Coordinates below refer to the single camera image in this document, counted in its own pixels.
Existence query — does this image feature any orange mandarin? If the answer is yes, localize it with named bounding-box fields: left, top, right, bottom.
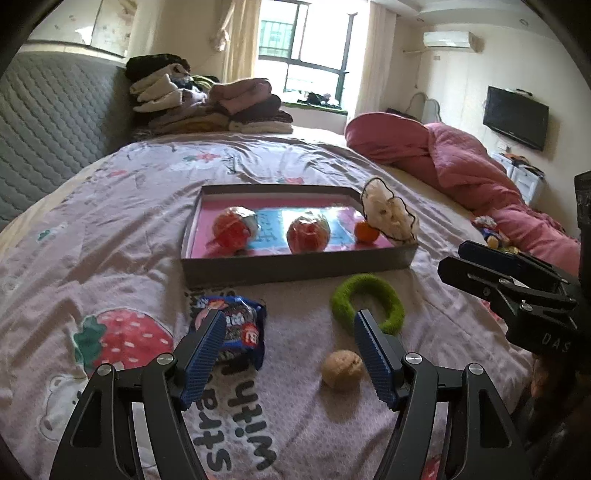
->
left=354, top=222, right=380, bottom=244

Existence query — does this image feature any strawberry print bedsheet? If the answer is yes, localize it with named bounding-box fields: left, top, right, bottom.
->
left=0, top=127, right=536, bottom=480

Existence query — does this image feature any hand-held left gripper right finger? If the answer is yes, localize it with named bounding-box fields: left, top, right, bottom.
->
left=355, top=309, right=532, bottom=480

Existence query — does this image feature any white wire frame stand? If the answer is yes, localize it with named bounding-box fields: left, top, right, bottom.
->
left=409, top=91, right=442, bottom=124

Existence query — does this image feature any green fuzzy hair ring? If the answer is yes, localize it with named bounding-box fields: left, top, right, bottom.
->
left=329, top=274, right=406, bottom=336

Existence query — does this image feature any grey shallow cardboard box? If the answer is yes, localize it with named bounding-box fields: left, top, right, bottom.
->
left=180, top=185, right=419, bottom=288

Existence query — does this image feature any white air conditioner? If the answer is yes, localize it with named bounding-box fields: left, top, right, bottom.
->
left=422, top=30, right=478, bottom=51

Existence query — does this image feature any pink quilted blanket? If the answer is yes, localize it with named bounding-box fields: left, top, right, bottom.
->
left=344, top=112, right=583, bottom=278

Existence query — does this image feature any window with dark frame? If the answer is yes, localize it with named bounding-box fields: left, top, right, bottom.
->
left=256, top=0, right=361, bottom=109

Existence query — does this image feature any dark bag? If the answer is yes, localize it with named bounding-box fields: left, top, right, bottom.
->
left=385, top=107, right=422, bottom=123

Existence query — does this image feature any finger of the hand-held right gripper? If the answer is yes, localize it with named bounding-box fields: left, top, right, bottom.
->
left=438, top=256, right=578, bottom=324
left=459, top=240, right=562, bottom=292

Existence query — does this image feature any cream curtain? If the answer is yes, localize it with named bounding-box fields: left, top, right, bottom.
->
left=222, top=0, right=264, bottom=84
left=344, top=0, right=398, bottom=118

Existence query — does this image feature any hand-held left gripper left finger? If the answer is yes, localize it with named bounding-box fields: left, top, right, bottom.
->
left=50, top=308, right=227, bottom=480

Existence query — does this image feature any beige bed mattress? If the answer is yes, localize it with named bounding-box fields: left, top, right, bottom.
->
left=0, top=122, right=555, bottom=480

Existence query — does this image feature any grey quilted headboard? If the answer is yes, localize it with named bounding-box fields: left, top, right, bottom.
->
left=0, top=50, right=134, bottom=232

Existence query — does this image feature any person's right hand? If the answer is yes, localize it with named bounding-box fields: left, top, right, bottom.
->
left=529, top=356, right=568, bottom=400

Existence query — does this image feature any pile of folded clothes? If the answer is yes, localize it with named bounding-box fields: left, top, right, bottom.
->
left=124, top=54, right=294, bottom=136

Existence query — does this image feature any white drawer cabinet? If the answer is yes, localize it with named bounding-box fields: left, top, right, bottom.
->
left=492, top=150, right=546, bottom=206

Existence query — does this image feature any cream scrunchie with black trim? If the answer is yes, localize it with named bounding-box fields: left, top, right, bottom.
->
left=360, top=178, right=419, bottom=244

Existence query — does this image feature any green cushion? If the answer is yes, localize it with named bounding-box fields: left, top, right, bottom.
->
left=281, top=100, right=349, bottom=115

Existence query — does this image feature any brown walnut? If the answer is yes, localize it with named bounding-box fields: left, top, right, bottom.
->
left=321, top=350, right=363, bottom=391

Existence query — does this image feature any black flat television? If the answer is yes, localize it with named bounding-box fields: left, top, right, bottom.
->
left=482, top=85, right=550, bottom=152

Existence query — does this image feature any clear bag of red candy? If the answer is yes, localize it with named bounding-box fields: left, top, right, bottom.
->
left=286, top=212, right=332, bottom=254
left=212, top=206, right=259, bottom=254

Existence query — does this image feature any blue cookie packet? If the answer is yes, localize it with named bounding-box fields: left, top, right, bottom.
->
left=189, top=295, right=267, bottom=370

